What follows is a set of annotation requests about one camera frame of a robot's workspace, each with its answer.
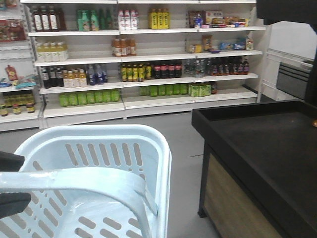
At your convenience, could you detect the light blue plastic basket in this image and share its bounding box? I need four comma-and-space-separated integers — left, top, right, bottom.
0, 124, 172, 238

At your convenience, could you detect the white supermarket shelving unit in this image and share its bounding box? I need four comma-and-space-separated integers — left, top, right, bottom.
0, 0, 266, 131

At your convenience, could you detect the black wooden produce stand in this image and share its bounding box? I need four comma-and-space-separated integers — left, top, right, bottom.
191, 0, 317, 238

